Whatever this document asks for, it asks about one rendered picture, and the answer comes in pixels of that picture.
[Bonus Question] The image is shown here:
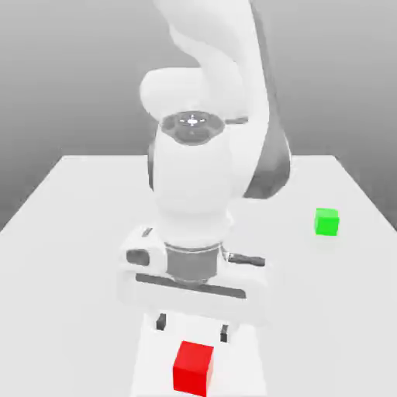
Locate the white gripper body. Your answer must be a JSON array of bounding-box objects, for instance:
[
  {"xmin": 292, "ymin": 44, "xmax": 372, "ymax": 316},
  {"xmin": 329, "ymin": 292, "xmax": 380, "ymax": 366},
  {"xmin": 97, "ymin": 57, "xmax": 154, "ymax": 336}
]
[{"xmin": 116, "ymin": 265, "xmax": 271, "ymax": 327}]

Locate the small red cube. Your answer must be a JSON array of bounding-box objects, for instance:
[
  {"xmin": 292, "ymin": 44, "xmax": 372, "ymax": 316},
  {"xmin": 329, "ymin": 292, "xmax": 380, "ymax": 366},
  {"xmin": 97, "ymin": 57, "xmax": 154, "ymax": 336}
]
[{"xmin": 171, "ymin": 340, "xmax": 216, "ymax": 397}]

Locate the small green cube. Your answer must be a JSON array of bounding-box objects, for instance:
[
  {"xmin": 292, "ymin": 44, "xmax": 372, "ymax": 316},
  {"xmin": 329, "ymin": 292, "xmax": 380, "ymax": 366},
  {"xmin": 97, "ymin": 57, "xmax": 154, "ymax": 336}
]
[{"xmin": 313, "ymin": 207, "xmax": 340, "ymax": 237}]

